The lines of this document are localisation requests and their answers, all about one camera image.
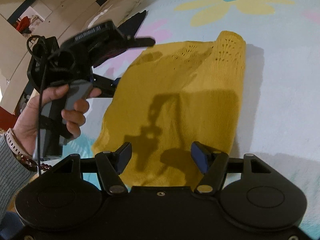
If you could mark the grey knitted sleeve forearm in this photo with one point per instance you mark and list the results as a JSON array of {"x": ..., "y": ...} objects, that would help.
[{"x": 13, "y": 176}]

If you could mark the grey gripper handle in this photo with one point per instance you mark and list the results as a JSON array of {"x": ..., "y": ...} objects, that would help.
[{"x": 53, "y": 133}]

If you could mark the floral bed blanket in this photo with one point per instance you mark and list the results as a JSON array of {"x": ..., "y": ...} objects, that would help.
[{"x": 279, "y": 117}]

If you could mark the black red striped folded garment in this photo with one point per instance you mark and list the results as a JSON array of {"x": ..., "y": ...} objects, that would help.
[{"x": 132, "y": 25}]

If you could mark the person left hand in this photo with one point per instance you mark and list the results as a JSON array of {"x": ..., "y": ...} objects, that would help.
[{"x": 27, "y": 125}]

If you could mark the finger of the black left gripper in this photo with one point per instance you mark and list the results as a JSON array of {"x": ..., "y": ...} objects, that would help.
[
  {"x": 142, "y": 42},
  {"x": 106, "y": 85}
]

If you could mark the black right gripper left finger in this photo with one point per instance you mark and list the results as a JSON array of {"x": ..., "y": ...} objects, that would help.
[{"x": 110, "y": 165}]

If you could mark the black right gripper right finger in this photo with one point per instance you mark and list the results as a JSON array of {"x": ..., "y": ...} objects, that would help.
[{"x": 213, "y": 166}]

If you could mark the white wrist watch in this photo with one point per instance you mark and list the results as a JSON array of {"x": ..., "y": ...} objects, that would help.
[{"x": 15, "y": 146}]

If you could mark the yellow knitted sweater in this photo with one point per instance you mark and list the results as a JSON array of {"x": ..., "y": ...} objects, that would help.
[{"x": 172, "y": 95}]

